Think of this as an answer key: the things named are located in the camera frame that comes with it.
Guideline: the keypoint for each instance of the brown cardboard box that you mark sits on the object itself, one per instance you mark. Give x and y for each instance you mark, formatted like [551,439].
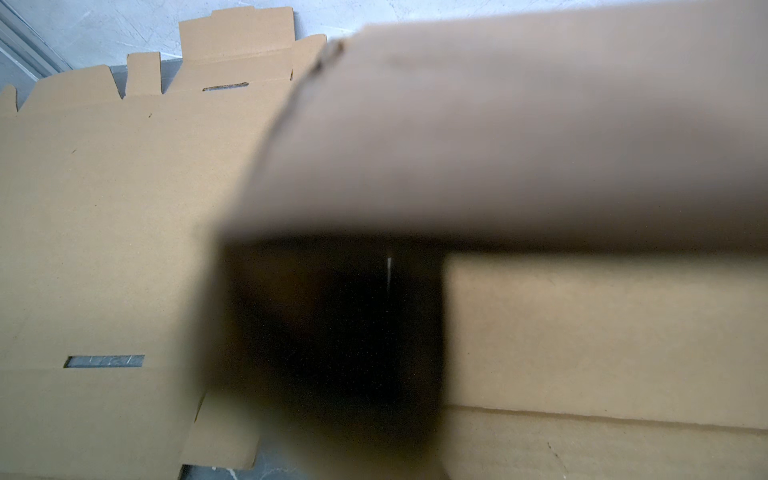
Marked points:
[109,199]
[561,211]

